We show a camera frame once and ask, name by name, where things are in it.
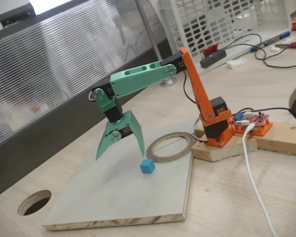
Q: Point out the metal pole with foot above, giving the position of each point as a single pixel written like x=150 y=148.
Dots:
x=168 y=82

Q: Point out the green gripper with servo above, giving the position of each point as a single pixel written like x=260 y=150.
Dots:
x=129 y=124

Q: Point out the black power strip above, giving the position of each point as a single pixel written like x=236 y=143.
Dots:
x=212 y=59

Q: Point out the white plastic part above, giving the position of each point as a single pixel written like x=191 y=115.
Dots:
x=236 y=63

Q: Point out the white plastic basket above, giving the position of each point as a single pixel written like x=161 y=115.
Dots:
x=273 y=17

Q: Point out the blue cube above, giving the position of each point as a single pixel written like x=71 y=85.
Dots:
x=147 y=167

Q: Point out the blue capped marker pen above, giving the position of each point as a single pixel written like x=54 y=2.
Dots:
x=271 y=41

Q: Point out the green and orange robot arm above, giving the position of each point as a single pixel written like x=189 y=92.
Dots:
x=138 y=81

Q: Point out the orange circuit board mount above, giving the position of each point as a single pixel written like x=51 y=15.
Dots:
x=264 y=129

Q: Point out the short wooden block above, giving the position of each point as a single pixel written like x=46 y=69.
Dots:
x=219 y=150

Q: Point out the long wooden plank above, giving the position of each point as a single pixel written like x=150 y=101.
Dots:
x=283 y=138

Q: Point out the red circuit board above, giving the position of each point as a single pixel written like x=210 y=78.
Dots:
x=254 y=119

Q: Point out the translucent partition screen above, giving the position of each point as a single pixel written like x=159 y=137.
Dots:
x=64 y=61

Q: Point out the white chipboard panel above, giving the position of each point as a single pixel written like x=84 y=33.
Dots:
x=113 y=185

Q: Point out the black box device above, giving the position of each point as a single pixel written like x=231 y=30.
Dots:
x=14 y=14

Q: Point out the small white plastic piece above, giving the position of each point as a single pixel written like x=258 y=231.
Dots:
x=275 y=48
x=288 y=41

